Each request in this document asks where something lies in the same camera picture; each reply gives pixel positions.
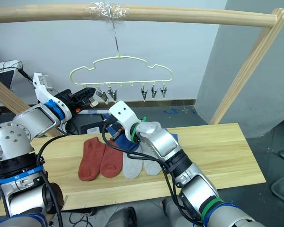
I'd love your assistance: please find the grey metal chair frame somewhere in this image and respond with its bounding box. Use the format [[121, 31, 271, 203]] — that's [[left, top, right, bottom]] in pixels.
[[270, 146, 284, 204]]

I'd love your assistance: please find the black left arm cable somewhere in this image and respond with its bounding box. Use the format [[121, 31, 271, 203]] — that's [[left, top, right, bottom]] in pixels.
[[36, 134, 67, 227]]

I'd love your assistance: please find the clear plastic tape wrap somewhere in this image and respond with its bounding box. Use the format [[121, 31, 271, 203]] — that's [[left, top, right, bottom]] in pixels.
[[84, 1, 130, 25]]

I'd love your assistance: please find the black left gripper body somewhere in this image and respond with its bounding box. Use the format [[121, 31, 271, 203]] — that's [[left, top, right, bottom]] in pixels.
[[53, 89, 78, 114]]

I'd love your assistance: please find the grey ankle sock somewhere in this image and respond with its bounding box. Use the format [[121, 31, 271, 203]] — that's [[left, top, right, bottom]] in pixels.
[[142, 144, 162, 176], [122, 146, 143, 179]]

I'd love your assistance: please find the green zip tie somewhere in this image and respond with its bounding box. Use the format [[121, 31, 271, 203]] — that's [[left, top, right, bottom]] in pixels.
[[130, 116, 148, 144]]

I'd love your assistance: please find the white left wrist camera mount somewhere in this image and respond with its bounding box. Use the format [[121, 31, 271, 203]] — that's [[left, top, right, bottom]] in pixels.
[[32, 72, 73, 122]]

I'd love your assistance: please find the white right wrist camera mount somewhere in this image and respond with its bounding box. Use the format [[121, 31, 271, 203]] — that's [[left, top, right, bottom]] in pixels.
[[108, 100, 143, 144]]

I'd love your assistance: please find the long wooden rack rod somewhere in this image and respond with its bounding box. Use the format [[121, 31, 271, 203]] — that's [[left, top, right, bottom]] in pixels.
[[0, 1, 279, 28]]

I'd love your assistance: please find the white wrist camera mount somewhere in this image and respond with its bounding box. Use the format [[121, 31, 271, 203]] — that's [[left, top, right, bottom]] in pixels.
[[108, 100, 143, 144], [32, 72, 73, 122]]

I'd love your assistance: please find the pale yellow clip hanger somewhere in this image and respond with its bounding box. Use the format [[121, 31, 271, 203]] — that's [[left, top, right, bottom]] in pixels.
[[69, 17, 173, 87]]

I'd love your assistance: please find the dark rounded shape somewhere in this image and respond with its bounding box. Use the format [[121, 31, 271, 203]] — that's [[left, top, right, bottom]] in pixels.
[[108, 206, 138, 227]]

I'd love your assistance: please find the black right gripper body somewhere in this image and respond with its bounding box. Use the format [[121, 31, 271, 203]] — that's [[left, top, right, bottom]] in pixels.
[[101, 115, 127, 142]]

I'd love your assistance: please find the black box white label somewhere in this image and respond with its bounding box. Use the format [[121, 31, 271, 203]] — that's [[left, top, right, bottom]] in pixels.
[[80, 120, 105, 136]]

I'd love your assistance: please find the white electronic device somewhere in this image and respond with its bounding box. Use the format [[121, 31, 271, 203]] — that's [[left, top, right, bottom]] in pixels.
[[0, 61, 23, 105]]

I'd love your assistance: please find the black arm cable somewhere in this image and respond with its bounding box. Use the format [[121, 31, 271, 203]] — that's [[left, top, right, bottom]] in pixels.
[[36, 134, 67, 227], [101, 119, 205, 227]]

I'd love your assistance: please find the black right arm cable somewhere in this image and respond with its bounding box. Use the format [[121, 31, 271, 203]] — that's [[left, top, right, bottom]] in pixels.
[[101, 119, 205, 227]]

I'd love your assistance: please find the slanted wooden rack post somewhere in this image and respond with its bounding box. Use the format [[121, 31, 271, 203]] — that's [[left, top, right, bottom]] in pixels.
[[0, 74, 62, 138], [208, 8, 284, 125]]

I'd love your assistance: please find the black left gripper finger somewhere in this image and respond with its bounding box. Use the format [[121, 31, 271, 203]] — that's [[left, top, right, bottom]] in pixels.
[[75, 98, 93, 109], [73, 87, 97, 100]]

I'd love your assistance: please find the red ankle sock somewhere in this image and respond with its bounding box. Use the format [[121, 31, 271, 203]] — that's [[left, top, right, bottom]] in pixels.
[[78, 138, 107, 182], [100, 140, 124, 179]]

